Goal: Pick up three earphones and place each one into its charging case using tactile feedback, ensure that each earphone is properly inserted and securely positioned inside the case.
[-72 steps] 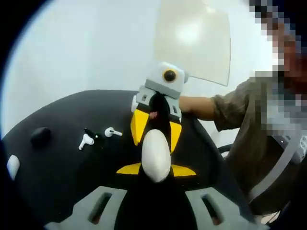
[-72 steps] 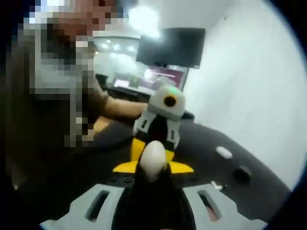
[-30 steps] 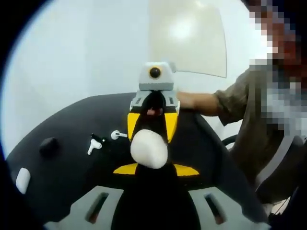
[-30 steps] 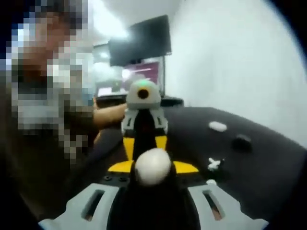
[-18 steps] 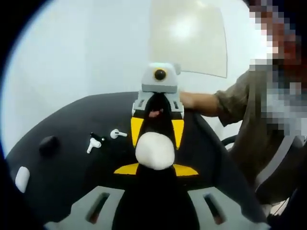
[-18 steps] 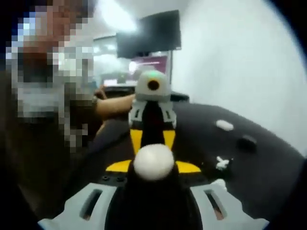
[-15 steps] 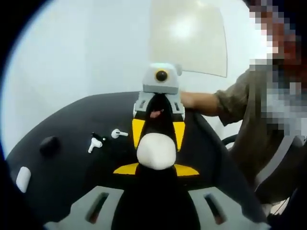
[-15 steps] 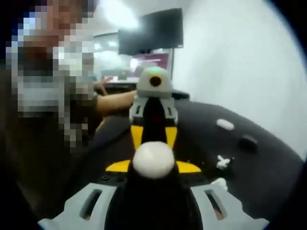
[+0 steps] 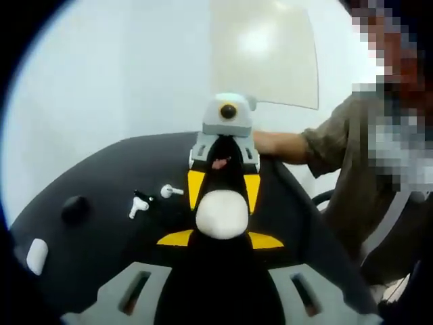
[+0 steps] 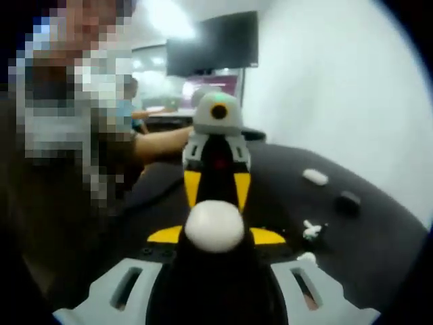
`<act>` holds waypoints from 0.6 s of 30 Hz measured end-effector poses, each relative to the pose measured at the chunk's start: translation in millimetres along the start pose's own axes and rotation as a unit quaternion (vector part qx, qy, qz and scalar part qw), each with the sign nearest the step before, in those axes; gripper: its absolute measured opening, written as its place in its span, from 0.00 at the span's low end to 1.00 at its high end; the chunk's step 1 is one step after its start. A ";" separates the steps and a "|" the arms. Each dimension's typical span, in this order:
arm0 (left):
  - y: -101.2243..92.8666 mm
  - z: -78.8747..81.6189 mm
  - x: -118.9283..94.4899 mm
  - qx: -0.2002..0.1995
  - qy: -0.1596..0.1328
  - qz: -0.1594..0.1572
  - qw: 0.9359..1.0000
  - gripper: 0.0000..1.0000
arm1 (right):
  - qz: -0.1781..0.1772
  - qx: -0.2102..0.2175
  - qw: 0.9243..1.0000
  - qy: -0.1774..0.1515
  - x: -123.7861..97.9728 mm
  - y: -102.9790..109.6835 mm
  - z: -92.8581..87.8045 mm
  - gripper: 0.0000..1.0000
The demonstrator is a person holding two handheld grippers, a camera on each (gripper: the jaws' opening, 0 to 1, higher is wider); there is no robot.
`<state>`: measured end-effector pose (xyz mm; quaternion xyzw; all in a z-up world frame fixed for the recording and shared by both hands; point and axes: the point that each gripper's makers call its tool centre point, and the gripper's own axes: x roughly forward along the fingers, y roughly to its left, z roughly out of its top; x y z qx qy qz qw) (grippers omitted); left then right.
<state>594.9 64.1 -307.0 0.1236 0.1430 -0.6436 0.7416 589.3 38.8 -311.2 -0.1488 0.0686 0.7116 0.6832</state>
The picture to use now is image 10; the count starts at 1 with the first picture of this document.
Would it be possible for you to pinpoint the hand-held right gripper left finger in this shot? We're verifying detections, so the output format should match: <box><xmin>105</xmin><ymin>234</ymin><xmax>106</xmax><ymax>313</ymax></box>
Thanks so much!
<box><xmin>52</xmin><ymin>225</ymin><xmax>217</xmax><ymax>325</ymax></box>

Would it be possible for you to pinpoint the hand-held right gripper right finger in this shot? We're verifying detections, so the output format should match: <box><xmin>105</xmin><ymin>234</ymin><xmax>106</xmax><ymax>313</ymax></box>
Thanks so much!
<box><xmin>216</xmin><ymin>227</ymin><xmax>382</xmax><ymax>325</ymax></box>

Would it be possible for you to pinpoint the white round charging case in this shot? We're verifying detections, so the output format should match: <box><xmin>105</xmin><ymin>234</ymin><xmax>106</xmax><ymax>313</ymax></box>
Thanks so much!
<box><xmin>183</xmin><ymin>199</ymin><xmax>245</xmax><ymax>254</ymax></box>

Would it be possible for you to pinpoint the white earphone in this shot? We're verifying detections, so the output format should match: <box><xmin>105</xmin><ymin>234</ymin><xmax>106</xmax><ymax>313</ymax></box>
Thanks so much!
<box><xmin>302</xmin><ymin>219</ymin><xmax>322</xmax><ymax>240</ymax></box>
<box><xmin>296</xmin><ymin>252</ymin><xmax>317</xmax><ymax>268</ymax></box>

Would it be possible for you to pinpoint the white oval charging case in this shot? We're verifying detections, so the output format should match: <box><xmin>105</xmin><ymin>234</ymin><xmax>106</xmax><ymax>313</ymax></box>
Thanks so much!
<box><xmin>302</xmin><ymin>168</ymin><xmax>329</xmax><ymax>186</ymax></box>

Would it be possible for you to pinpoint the black charging case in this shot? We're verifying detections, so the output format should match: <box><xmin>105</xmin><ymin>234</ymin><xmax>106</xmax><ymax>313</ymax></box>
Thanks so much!
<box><xmin>334</xmin><ymin>190</ymin><xmax>361</xmax><ymax>215</ymax></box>

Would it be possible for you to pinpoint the purple lit screen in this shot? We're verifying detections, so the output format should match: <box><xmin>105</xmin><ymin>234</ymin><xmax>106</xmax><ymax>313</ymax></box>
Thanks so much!
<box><xmin>182</xmin><ymin>74</ymin><xmax>240</xmax><ymax>110</ymax></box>

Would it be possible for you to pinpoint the white background desk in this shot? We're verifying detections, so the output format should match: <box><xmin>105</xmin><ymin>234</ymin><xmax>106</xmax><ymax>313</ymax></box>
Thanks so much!
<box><xmin>133</xmin><ymin>107</ymin><xmax>197</xmax><ymax>119</ymax></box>

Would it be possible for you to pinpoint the black monitor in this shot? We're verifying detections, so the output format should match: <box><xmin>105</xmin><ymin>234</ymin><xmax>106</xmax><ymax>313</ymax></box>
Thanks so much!
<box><xmin>165</xmin><ymin>9</ymin><xmax>260</xmax><ymax>77</ymax></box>

